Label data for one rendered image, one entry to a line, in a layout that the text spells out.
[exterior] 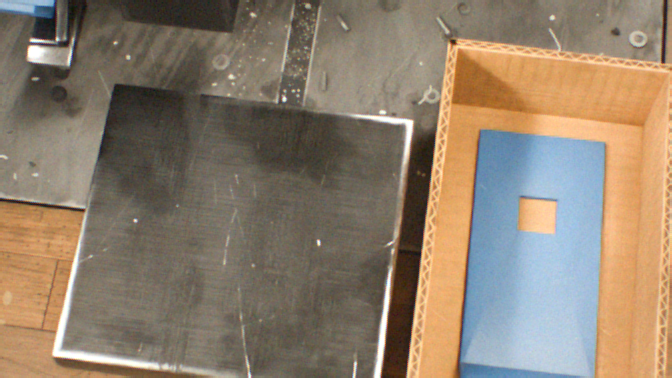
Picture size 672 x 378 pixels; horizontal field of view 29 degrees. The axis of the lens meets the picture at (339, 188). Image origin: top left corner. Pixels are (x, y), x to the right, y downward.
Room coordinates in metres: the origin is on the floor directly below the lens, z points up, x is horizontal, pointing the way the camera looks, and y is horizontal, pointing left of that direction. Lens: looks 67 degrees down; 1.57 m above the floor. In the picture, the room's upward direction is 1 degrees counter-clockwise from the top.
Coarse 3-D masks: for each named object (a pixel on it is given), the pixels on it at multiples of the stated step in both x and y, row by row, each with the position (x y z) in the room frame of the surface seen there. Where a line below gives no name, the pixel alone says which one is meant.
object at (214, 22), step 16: (128, 0) 0.39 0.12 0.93; (144, 0) 0.39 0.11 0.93; (160, 0) 0.39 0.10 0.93; (176, 0) 0.39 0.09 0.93; (192, 0) 0.39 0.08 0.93; (208, 0) 0.39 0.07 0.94; (224, 0) 0.38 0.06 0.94; (128, 16) 0.39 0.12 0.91; (144, 16) 0.39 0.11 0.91; (160, 16) 0.39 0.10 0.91; (176, 16) 0.39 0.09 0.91; (192, 16) 0.39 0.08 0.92; (208, 16) 0.39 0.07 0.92; (224, 16) 0.38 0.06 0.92
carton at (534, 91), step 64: (448, 64) 0.32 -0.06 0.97; (512, 64) 0.33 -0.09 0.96; (576, 64) 0.32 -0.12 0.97; (640, 64) 0.32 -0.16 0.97; (448, 128) 0.29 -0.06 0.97; (512, 128) 0.32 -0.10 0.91; (576, 128) 0.32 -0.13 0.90; (640, 128) 0.32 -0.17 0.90; (448, 192) 0.28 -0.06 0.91; (640, 192) 0.28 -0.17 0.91; (448, 256) 0.24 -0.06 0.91; (640, 256) 0.24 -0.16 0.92; (448, 320) 0.21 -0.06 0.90; (640, 320) 0.20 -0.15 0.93
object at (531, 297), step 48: (480, 144) 0.31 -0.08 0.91; (528, 144) 0.31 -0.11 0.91; (576, 144) 0.31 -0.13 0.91; (480, 192) 0.28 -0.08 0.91; (528, 192) 0.28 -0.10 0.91; (576, 192) 0.28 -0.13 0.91; (480, 240) 0.25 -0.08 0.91; (528, 240) 0.25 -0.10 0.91; (576, 240) 0.25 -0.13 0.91; (480, 288) 0.22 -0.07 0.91; (528, 288) 0.22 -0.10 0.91; (576, 288) 0.22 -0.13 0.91; (480, 336) 0.20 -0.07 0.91; (528, 336) 0.19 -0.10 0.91; (576, 336) 0.19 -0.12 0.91
